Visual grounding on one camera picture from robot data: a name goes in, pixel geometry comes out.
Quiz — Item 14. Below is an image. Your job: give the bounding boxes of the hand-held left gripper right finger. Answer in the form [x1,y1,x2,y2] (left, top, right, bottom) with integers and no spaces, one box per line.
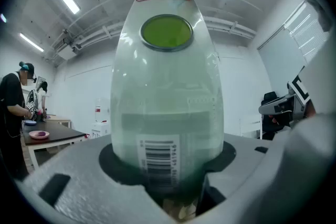
[195,133,274,224]

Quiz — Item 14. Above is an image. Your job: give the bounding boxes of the light wooden side table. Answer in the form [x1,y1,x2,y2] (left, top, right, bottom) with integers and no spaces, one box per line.
[47,114,72,129]

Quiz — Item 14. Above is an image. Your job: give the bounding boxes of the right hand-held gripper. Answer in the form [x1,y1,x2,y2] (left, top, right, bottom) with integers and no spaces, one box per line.
[258,65,312,124]

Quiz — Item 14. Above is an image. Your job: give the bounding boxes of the white window blinds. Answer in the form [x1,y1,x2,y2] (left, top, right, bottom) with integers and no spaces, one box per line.
[257,0,330,87]

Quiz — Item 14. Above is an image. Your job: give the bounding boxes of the dark brown white-framed side table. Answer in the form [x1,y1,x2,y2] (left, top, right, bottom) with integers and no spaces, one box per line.
[22,120,88,169]

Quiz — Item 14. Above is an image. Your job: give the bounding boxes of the white chair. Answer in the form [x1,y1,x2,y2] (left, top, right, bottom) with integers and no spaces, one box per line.
[239,113,263,140]

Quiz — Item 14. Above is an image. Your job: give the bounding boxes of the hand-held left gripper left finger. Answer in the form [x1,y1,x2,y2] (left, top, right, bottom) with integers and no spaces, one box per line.
[15,133,169,224]

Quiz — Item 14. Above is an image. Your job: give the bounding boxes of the white ceiling pipe run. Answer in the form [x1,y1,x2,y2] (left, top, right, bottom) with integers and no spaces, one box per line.
[49,16,257,61]

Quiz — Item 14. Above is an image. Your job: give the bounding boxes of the pale green translucent package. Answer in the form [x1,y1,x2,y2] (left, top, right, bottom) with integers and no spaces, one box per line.
[110,0,225,194]

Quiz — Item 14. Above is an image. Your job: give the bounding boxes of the white ceiling junction box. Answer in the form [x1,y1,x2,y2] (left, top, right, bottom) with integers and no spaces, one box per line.
[56,46,78,61]

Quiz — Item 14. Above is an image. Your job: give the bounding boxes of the clear water bottle red label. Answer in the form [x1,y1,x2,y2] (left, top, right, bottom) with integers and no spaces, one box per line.
[94,98,111,123]

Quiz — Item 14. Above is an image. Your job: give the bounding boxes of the person's grey hoodie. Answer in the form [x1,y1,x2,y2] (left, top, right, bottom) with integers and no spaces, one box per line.
[259,0,336,224]

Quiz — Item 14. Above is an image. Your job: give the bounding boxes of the white water dispenser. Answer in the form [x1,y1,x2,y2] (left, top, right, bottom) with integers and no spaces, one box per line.
[90,121,111,140]

